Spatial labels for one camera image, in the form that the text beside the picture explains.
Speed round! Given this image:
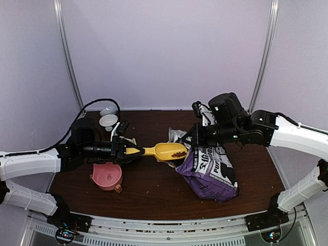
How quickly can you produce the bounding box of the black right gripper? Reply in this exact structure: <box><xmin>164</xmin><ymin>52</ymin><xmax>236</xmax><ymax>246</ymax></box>
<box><xmin>182</xmin><ymin>121</ymin><xmax>242</xmax><ymax>148</ymax></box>

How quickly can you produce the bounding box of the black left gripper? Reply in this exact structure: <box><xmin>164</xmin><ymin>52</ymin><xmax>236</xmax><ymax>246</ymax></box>
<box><xmin>79</xmin><ymin>135</ymin><xmax>145</xmax><ymax>164</ymax></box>

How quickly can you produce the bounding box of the cream cat-ear pet bowl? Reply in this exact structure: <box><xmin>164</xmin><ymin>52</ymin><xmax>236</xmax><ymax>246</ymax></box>
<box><xmin>122</xmin><ymin>137</ymin><xmax>138</xmax><ymax>165</ymax></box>

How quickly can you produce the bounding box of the brown kibble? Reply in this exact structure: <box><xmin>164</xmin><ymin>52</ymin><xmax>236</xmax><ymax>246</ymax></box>
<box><xmin>172</xmin><ymin>151</ymin><xmax>187</xmax><ymax>158</ymax></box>

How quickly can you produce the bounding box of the yellow plastic scoop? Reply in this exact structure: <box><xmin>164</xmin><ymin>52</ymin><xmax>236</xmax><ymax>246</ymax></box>
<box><xmin>125</xmin><ymin>142</ymin><xmax>188</xmax><ymax>161</ymax></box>

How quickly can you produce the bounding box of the pink cat-ear pet bowl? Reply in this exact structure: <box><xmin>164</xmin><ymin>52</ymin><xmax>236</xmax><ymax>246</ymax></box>
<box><xmin>90</xmin><ymin>162</ymin><xmax>123</xmax><ymax>194</ymax></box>

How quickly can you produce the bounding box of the purple pet food bag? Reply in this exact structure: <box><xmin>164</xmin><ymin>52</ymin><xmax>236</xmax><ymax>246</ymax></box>
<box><xmin>168</xmin><ymin>144</ymin><xmax>239</xmax><ymax>203</ymax></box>

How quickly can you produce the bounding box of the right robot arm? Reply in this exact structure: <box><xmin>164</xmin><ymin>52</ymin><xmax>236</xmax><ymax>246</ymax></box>
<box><xmin>182</xmin><ymin>92</ymin><xmax>327</xmax><ymax>227</ymax></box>

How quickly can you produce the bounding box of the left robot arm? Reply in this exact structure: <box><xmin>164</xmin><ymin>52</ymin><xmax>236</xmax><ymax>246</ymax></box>
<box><xmin>1</xmin><ymin>118</ymin><xmax>145</xmax><ymax>228</ymax></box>

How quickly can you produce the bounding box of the light grey-blue bowl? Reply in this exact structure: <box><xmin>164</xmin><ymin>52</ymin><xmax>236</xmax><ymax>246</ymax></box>
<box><xmin>99</xmin><ymin>106</ymin><xmax>117</xmax><ymax>117</ymax></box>

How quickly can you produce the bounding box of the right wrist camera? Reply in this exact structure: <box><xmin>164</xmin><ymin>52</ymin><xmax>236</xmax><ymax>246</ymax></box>
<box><xmin>192</xmin><ymin>101</ymin><xmax>216</xmax><ymax>127</ymax></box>

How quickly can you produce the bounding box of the front aluminium rail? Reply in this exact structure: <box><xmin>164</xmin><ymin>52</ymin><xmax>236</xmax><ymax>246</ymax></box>
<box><xmin>28</xmin><ymin>214</ymin><xmax>308</xmax><ymax>246</ymax></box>

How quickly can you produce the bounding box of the black braided left cable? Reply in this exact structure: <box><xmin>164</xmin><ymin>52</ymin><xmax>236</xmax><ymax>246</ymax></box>
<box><xmin>0</xmin><ymin>98</ymin><xmax>121</xmax><ymax>156</ymax></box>

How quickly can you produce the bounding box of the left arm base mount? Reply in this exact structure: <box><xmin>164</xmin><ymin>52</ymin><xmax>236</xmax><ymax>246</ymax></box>
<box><xmin>47</xmin><ymin>213</ymin><xmax>92</xmax><ymax>245</ymax></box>

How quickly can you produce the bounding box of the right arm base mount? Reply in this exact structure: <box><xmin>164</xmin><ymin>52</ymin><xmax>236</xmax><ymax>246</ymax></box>
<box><xmin>245</xmin><ymin>212</ymin><xmax>290</xmax><ymax>244</ymax></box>

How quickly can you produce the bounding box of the right aluminium frame post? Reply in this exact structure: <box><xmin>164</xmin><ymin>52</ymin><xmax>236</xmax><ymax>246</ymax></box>
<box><xmin>248</xmin><ymin>0</ymin><xmax>279</xmax><ymax>112</ymax></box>

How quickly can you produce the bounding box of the aluminium frame post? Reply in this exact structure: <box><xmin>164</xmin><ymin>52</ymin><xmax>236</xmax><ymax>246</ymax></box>
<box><xmin>248</xmin><ymin>0</ymin><xmax>279</xmax><ymax>112</ymax></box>
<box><xmin>53</xmin><ymin>0</ymin><xmax>84</xmax><ymax>110</ymax></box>

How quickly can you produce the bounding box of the left aluminium frame post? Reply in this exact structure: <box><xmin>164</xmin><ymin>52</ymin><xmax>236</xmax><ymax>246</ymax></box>
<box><xmin>53</xmin><ymin>0</ymin><xmax>84</xmax><ymax>110</ymax></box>

